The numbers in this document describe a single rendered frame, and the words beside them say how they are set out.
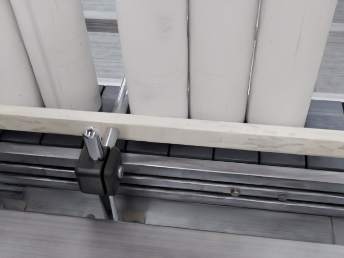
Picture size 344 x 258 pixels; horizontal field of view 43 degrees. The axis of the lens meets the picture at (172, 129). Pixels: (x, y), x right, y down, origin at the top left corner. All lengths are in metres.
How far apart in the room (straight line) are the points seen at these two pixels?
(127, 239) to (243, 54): 0.16
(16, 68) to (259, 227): 0.24
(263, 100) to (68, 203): 0.20
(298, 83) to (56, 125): 0.20
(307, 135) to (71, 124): 0.19
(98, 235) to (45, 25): 0.16
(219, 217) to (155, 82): 0.14
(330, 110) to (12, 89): 0.28
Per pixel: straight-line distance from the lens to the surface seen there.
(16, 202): 0.43
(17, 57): 0.38
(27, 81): 0.39
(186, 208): 0.40
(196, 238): 0.32
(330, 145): 0.35
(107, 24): 0.39
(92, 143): 0.30
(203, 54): 0.33
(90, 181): 0.32
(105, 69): 0.54
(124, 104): 0.37
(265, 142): 0.35
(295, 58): 0.32
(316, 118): 0.41
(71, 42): 0.35
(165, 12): 0.30
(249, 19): 0.32
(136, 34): 0.31
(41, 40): 0.35
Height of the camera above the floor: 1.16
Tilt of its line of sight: 46 degrees down
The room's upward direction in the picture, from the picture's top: 3 degrees counter-clockwise
